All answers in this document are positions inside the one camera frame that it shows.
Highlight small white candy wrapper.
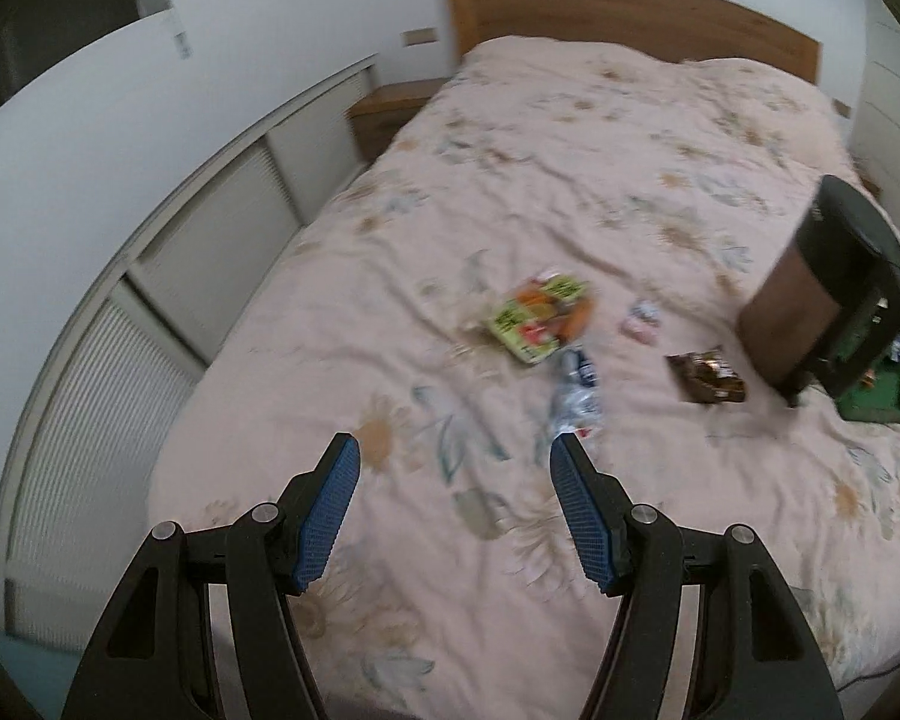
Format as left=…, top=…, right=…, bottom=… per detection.
left=621, top=298, right=665, bottom=346

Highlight wooden nightstand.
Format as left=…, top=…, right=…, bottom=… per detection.
left=347, top=79, right=447, bottom=162

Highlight green tray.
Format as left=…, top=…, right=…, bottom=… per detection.
left=840, top=330, right=900, bottom=425

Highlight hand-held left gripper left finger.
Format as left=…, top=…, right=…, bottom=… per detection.
left=61, top=431, right=362, bottom=720

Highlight white slatted radiator cover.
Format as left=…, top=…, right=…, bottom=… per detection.
left=0, top=52, right=380, bottom=635

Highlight wooden headboard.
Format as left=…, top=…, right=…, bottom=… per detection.
left=446, top=0, right=822, bottom=87

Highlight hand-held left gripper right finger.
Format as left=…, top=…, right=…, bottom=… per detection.
left=549, top=433, right=845, bottom=720

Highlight black cable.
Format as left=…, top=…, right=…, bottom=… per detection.
left=832, top=652, right=900, bottom=691

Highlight small white blue packet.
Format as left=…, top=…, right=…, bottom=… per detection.
left=551, top=382, right=605, bottom=440

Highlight white wardrobe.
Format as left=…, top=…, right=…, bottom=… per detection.
left=844, top=0, right=900, bottom=241

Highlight dark window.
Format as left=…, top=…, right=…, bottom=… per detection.
left=0, top=0, right=167, bottom=137

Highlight dark brown snack packet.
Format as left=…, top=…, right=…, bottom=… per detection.
left=666, top=346, right=747, bottom=406

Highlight small dark blue packet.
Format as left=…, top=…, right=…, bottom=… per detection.
left=562, top=345, right=601, bottom=391

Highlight orange bread packet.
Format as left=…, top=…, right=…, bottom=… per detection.
left=521, top=283, right=596, bottom=342

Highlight bed with floral cover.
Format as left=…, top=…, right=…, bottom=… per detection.
left=150, top=36, right=900, bottom=713

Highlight green yellow snack packet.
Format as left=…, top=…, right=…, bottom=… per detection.
left=486, top=277, right=589, bottom=367

